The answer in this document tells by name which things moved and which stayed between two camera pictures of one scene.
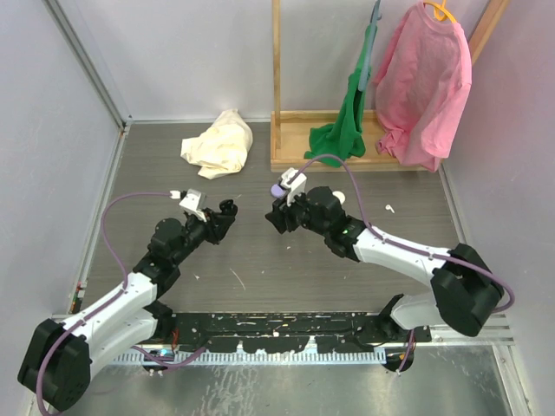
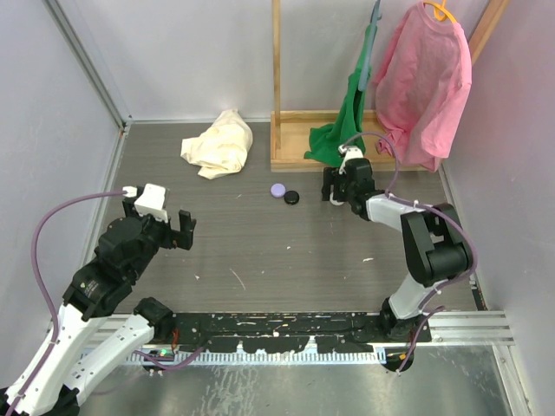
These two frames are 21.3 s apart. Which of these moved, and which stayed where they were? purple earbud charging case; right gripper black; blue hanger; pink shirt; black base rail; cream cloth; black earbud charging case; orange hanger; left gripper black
Moved: black earbud charging case; left gripper black; right gripper black
Stayed: cream cloth; blue hanger; black base rail; purple earbud charging case; pink shirt; orange hanger
